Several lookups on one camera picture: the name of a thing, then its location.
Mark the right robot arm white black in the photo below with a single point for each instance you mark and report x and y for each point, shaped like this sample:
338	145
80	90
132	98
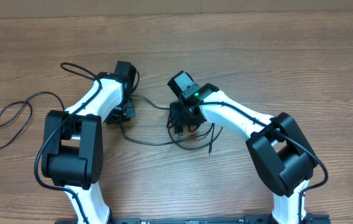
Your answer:
282	156

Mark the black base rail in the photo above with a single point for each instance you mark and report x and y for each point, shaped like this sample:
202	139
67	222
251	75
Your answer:
247	219

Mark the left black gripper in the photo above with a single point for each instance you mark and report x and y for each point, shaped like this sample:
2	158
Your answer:
130	112

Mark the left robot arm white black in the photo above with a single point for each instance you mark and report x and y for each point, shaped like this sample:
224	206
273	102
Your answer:
72	154

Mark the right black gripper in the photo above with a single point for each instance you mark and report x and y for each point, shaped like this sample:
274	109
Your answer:
176	121

